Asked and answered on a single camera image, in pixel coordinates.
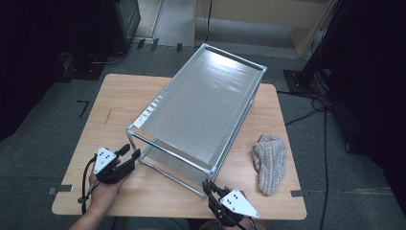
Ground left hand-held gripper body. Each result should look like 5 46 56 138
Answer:
92 146 136 186

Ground silver metal shelf rack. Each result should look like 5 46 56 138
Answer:
124 42 269 200

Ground person's right hand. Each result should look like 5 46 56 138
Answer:
223 185 260 230

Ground black metal stand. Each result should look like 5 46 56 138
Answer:
282 0 350 96

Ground grey knitted cloth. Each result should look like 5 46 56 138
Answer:
251 133 287 196

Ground grey floor cable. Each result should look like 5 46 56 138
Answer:
88 52 126 65

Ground black hanging cable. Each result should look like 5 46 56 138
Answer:
194 0 214 50

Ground black floor cable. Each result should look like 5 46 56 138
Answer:
277 90 331 230

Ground person's legs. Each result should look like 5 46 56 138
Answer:
124 217 209 230

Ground right hand-held gripper cable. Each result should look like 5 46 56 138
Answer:
236 215 259 230

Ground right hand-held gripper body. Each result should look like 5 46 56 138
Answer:
206 188 260 229

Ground black floor base plate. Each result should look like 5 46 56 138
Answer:
62 52 108 81

